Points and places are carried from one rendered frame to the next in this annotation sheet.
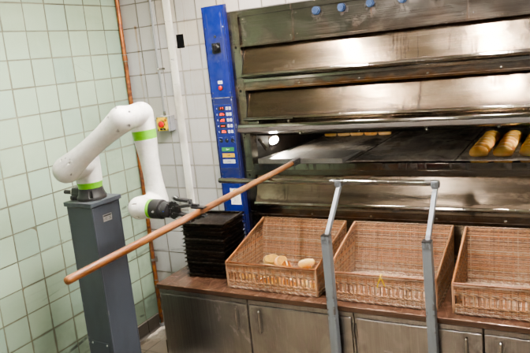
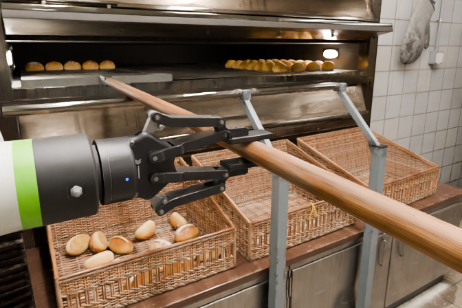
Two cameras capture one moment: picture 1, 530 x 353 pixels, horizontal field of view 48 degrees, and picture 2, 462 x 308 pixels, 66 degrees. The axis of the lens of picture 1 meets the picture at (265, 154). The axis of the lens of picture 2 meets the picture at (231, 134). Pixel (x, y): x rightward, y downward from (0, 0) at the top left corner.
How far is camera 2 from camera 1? 2.49 m
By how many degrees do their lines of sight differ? 59
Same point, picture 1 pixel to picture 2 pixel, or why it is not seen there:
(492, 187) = (311, 98)
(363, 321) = (300, 270)
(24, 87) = not seen: outside the picture
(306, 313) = (230, 297)
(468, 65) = not seen: outside the picture
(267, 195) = not seen: hidden behind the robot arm
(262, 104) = not seen: outside the picture
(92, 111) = not seen: outside the picture
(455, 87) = not seen: outside the picture
